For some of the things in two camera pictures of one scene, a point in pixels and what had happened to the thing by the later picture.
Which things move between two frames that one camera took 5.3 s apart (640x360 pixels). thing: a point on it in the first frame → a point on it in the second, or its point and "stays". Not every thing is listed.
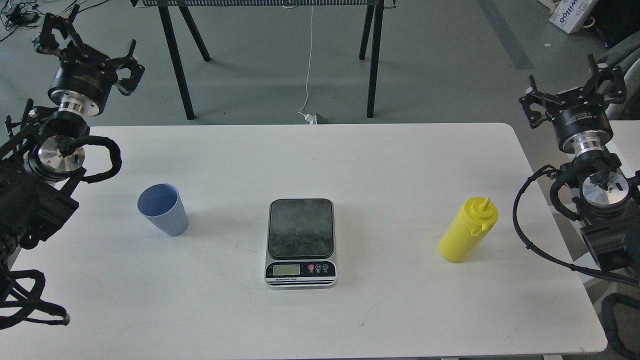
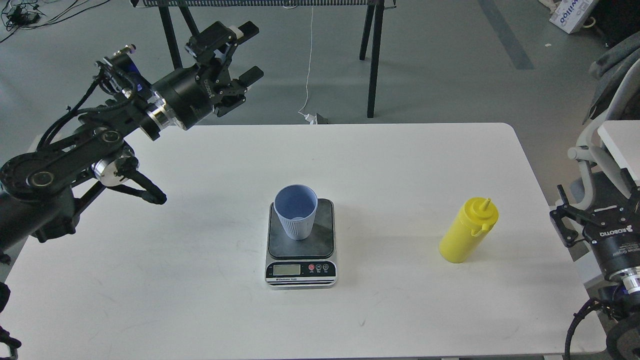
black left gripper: x=85 y=77 → x=189 y=94
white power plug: x=312 y=119 stays
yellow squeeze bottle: x=470 y=223 stays
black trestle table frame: x=184 y=6 stays
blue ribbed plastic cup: x=162 y=204 → x=296 y=205
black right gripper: x=580 y=118 → x=614 y=233
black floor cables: x=21 y=13 stays
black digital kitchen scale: x=301 y=248 stays
